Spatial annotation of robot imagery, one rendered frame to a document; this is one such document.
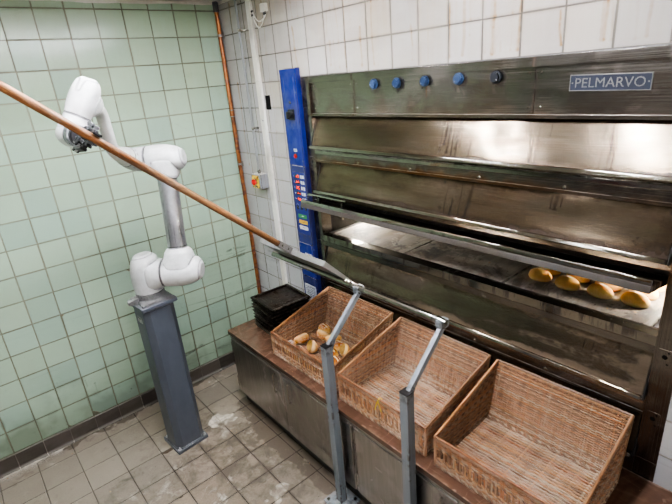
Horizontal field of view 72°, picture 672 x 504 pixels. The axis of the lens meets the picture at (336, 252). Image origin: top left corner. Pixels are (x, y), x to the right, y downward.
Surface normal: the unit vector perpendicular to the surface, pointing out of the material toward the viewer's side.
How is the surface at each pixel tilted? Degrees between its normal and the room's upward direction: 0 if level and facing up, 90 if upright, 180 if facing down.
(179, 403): 90
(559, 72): 90
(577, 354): 70
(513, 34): 90
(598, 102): 90
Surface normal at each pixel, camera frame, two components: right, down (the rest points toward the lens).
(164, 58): 0.65, 0.22
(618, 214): -0.73, -0.04
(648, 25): -0.76, 0.29
